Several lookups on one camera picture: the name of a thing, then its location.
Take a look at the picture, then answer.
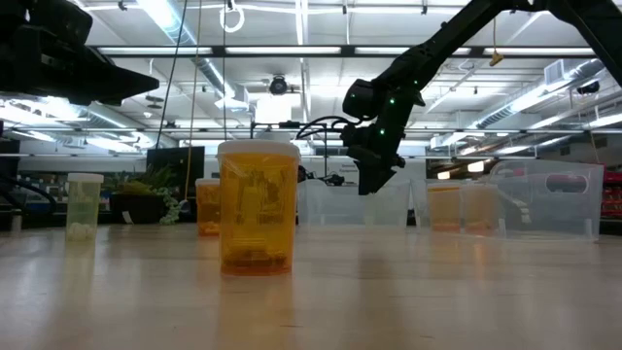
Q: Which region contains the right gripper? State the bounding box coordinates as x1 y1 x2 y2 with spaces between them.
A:
341 121 407 197

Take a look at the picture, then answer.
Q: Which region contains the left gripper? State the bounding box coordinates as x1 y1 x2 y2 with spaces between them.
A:
0 0 160 107

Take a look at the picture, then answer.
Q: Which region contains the large orange medicine bottle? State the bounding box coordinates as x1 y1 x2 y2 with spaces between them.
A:
461 182 501 234
427 182 463 233
194 177 223 238
217 139 301 277

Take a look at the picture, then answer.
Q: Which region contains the white cap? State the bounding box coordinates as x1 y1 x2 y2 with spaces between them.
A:
65 172 105 243

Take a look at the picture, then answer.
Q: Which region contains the white LED light bar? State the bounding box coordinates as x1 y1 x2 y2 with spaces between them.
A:
354 46 472 55
482 46 596 55
96 46 214 55
225 46 342 55

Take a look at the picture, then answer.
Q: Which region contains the black monitor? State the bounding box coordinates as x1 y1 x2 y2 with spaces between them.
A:
146 145 206 200

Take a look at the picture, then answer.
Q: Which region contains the potted green plant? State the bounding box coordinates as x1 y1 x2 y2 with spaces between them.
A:
110 163 185 227

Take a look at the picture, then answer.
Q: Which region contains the rack with red bins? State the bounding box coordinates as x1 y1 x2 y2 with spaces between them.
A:
601 169 622 220

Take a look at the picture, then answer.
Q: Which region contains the black hanging cable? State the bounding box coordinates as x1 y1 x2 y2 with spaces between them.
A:
154 0 190 150

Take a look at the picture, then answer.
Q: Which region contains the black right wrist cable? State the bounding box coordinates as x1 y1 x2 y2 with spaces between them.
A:
294 115 359 142

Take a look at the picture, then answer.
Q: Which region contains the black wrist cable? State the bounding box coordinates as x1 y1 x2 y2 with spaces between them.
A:
294 115 359 142
0 173 58 216

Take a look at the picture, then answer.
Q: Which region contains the white cable ring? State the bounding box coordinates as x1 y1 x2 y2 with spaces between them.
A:
218 2 246 35

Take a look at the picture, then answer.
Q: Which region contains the black round camera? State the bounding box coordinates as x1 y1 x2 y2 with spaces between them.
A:
268 74 290 97

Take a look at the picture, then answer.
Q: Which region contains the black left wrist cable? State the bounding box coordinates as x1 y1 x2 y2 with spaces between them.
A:
0 173 58 216

